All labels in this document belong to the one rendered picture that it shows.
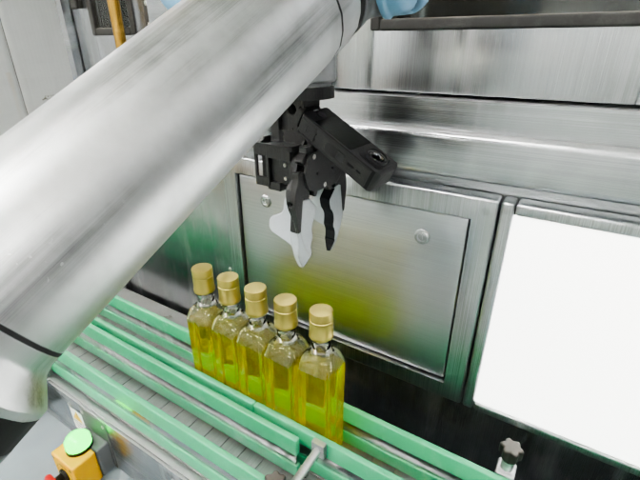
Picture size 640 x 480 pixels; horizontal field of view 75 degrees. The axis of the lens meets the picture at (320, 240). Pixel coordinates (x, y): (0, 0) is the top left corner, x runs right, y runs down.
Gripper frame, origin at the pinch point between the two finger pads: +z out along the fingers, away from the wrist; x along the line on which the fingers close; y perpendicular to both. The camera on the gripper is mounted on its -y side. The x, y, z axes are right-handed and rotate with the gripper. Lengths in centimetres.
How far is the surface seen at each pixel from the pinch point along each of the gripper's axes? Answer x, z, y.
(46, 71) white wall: -217, -5, 616
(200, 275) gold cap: 3.3, 9.3, 22.0
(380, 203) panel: -12.6, -3.1, -1.6
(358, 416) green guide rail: -3.5, 29.5, -4.4
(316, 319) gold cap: 1.6, 9.6, -0.4
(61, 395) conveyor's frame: 20, 38, 50
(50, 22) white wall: -237, -64, 617
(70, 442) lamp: 24, 39, 39
